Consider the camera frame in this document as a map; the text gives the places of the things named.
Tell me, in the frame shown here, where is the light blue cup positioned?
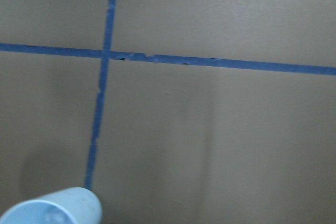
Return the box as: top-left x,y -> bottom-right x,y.
1,187 -> 102,223

